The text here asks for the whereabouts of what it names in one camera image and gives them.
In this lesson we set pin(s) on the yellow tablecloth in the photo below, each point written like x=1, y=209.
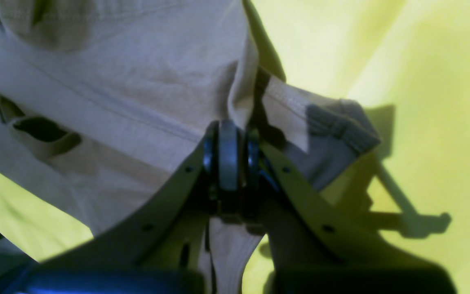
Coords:
x=407, y=64

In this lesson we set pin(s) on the brown T-shirt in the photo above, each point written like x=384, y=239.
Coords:
x=101, y=100

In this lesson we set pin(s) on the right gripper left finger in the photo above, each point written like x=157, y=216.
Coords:
x=156, y=249

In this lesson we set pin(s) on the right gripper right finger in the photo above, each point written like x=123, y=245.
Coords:
x=317, y=250

